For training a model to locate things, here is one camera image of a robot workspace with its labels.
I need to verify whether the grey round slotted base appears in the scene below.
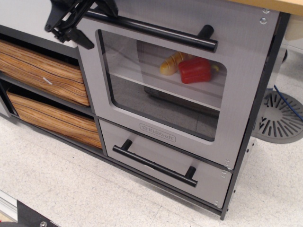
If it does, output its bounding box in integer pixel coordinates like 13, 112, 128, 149
252, 90, 303, 144

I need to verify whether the blue cable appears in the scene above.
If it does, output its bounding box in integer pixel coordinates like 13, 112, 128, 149
274, 84, 303, 122

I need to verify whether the white oven shelf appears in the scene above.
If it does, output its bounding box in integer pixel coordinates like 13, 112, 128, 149
110, 70, 223, 111

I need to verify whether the wood-pattern storage bin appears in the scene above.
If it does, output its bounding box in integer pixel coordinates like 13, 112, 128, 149
6, 86, 102, 149
0, 40, 90, 107

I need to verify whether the upper wood-pattern storage bin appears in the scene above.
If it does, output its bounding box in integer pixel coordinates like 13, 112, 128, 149
0, 40, 90, 107

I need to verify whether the wooden countertop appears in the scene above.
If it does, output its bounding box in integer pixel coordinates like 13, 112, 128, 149
231, 0, 303, 16

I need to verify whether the toy bread loaf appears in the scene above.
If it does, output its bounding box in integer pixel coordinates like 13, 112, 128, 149
160, 52, 195, 76

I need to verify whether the aluminium rail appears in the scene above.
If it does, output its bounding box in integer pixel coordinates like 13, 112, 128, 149
0, 190, 18, 222

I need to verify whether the black drawer handle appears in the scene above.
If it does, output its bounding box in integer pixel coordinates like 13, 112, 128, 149
112, 139, 198, 187

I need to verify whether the red toy bell pepper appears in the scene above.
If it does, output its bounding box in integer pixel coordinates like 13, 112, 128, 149
178, 57, 212, 84

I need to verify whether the lower wood-pattern storage bin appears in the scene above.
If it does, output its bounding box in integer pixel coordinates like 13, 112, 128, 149
6, 86, 102, 149

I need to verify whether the black oven door handle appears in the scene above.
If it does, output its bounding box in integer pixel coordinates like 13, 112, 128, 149
85, 9, 218, 52

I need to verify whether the grey lower oven drawer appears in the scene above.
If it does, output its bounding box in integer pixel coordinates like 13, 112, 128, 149
99, 120, 232, 208

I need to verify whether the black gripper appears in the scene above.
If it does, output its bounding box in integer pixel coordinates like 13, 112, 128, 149
45, 0, 118, 50

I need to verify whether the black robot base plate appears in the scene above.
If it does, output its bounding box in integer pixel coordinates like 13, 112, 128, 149
0, 201, 59, 227

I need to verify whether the grey toy oven door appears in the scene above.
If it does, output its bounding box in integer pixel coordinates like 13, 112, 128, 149
79, 0, 280, 169

